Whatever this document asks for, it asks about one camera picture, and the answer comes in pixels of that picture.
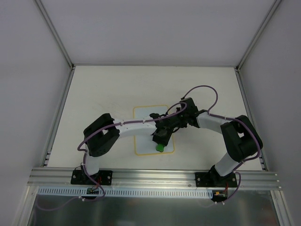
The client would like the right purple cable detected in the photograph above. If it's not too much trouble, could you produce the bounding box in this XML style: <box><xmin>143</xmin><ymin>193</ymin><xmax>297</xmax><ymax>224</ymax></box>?
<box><xmin>182</xmin><ymin>85</ymin><xmax>263</xmax><ymax>204</ymax></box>

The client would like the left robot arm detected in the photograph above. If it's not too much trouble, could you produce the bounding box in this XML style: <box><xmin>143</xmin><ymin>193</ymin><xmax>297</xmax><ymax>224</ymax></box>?
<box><xmin>78</xmin><ymin>113</ymin><xmax>181</xmax><ymax>184</ymax></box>

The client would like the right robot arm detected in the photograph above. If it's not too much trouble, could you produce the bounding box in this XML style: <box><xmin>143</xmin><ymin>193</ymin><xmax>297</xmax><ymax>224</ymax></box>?
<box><xmin>177</xmin><ymin>97</ymin><xmax>263</xmax><ymax>187</ymax></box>

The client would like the aluminium frame post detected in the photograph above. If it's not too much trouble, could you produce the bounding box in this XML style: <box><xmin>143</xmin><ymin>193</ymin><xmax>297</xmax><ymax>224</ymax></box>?
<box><xmin>33</xmin><ymin>0</ymin><xmax>74</xmax><ymax>70</ymax></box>
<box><xmin>236</xmin><ymin>0</ymin><xmax>282</xmax><ymax>72</ymax></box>

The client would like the white slotted cable duct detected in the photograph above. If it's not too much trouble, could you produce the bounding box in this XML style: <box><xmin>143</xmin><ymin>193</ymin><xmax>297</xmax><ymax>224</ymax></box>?
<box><xmin>37</xmin><ymin>186</ymin><xmax>213</xmax><ymax>199</ymax></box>

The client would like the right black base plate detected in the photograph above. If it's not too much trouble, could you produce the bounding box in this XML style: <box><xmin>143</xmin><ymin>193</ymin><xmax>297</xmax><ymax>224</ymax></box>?
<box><xmin>194</xmin><ymin>172</ymin><xmax>238</xmax><ymax>188</ymax></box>

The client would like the right aluminium frame post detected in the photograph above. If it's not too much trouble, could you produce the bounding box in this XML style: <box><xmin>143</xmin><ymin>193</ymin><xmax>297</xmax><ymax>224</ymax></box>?
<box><xmin>236</xmin><ymin>0</ymin><xmax>282</xmax><ymax>72</ymax></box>

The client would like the left aluminium frame post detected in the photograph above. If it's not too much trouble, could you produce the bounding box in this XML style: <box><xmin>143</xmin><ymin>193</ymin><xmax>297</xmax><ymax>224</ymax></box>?
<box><xmin>33</xmin><ymin>0</ymin><xmax>74</xmax><ymax>70</ymax></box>

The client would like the yellow framed whiteboard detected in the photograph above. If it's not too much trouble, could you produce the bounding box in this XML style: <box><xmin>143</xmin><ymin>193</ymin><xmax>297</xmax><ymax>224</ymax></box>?
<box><xmin>133</xmin><ymin>105</ymin><xmax>175</xmax><ymax>156</ymax></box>

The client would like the purple cable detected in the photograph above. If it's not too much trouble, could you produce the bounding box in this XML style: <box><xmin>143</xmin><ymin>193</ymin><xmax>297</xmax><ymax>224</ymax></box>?
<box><xmin>182</xmin><ymin>85</ymin><xmax>263</xmax><ymax>204</ymax></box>
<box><xmin>77</xmin><ymin>101</ymin><xmax>188</xmax><ymax>203</ymax></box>

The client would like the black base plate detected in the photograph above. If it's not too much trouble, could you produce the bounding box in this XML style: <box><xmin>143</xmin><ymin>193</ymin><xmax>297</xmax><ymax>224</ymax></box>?
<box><xmin>194</xmin><ymin>172</ymin><xmax>238</xmax><ymax>188</ymax></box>
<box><xmin>71</xmin><ymin>169</ymin><xmax>113</xmax><ymax>186</ymax></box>

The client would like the aluminium mounting rail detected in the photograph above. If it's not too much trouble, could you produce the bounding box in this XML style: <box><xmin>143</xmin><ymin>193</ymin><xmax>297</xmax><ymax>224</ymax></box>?
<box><xmin>27</xmin><ymin>167</ymin><xmax>282</xmax><ymax>191</ymax></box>

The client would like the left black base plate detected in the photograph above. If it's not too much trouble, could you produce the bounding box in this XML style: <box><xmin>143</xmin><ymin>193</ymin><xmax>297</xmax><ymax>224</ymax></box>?
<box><xmin>71</xmin><ymin>169</ymin><xmax>113</xmax><ymax>186</ymax></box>

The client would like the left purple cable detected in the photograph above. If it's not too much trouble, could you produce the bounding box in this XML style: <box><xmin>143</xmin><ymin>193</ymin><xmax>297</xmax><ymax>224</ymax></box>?
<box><xmin>77</xmin><ymin>101</ymin><xmax>188</xmax><ymax>203</ymax></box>

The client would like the green whiteboard eraser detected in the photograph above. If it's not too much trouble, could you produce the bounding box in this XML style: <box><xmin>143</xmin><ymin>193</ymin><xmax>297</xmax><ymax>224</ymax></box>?
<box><xmin>156</xmin><ymin>144</ymin><xmax>165</xmax><ymax>153</ymax></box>

